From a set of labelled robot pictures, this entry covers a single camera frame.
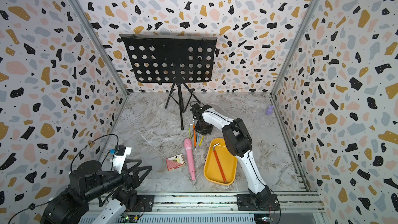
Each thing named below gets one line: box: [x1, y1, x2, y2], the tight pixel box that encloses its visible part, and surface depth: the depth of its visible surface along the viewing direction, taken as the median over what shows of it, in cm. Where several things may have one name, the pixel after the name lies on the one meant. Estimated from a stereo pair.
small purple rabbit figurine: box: [265, 104, 275, 116], surface depth 111 cm
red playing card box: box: [165, 153, 186, 172], surface depth 87 cm
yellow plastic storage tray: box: [203, 137, 238, 186], surface depth 87 cm
